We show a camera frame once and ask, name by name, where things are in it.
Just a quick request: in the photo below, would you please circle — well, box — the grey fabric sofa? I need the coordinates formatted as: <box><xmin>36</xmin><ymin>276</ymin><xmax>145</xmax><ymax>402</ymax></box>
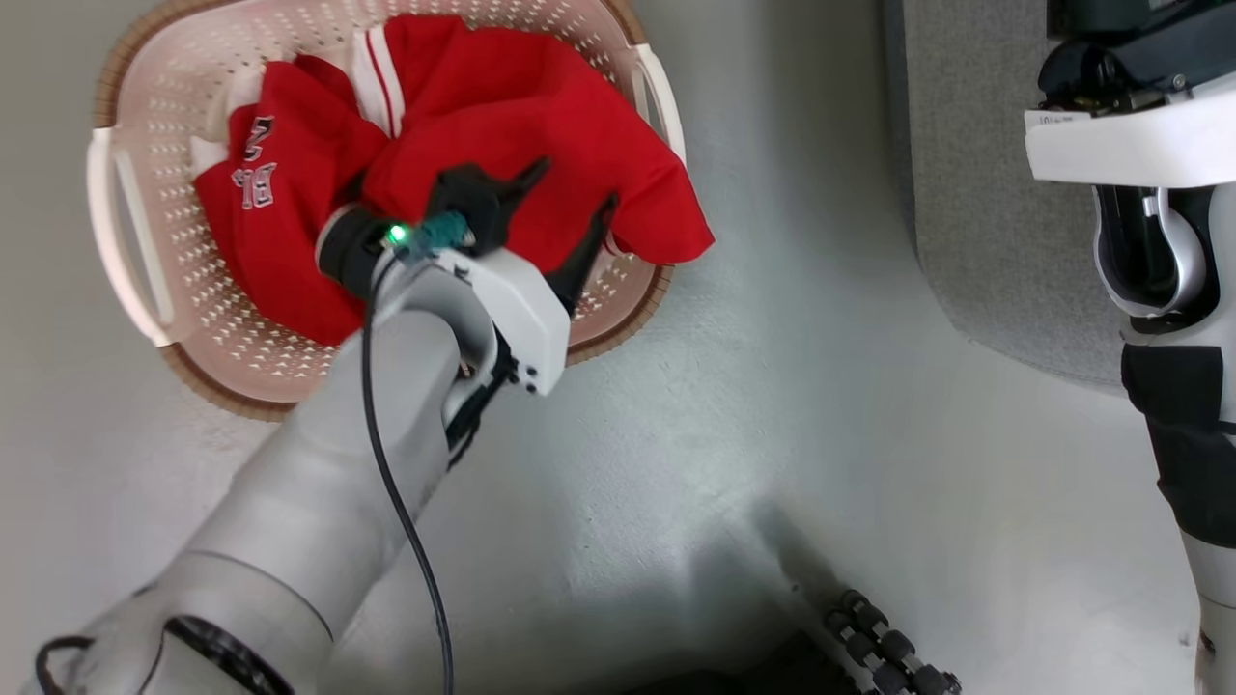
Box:
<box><xmin>881</xmin><ymin>0</ymin><xmax>1133</xmax><ymax>393</ymax></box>

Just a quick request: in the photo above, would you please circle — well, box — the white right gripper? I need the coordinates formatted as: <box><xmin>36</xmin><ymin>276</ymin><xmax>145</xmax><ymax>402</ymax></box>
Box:
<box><xmin>1024</xmin><ymin>34</ymin><xmax>1236</xmax><ymax>189</ymax></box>

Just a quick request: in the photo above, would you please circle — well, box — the teal left camera connector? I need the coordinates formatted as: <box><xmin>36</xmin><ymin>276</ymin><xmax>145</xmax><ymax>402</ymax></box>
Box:
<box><xmin>389</xmin><ymin>214</ymin><xmax>476</xmax><ymax>262</ymax></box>

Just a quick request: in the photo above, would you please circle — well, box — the red garment with white lettering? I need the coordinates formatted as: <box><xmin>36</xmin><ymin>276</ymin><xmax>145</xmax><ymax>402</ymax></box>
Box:
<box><xmin>191</xmin><ymin>55</ymin><xmax>392</xmax><ymax>347</ymax></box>

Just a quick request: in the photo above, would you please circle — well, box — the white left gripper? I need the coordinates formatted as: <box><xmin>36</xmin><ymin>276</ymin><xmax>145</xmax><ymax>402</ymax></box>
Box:
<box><xmin>433</xmin><ymin>157</ymin><xmax>620</xmax><ymax>398</ymax></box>

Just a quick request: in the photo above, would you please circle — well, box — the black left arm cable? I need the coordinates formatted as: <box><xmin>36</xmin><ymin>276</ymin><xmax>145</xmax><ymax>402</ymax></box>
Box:
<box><xmin>360</xmin><ymin>249</ymin><xmax>457</xmax><ymax>695</ymax></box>

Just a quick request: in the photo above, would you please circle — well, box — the red garment with white trim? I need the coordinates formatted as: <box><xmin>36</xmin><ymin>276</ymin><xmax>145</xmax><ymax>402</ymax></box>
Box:
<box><xmin>350</xmin><ymin>14</ymin><xmax>716</xmax><ymax>273</ymax></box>

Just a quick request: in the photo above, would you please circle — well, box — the white perforated laundry basket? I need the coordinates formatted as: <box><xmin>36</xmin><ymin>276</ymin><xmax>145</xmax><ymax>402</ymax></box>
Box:
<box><xmin>85</xmin><ymin>0</ymin><xmax>688</xmax><ymax>423</ymax></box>

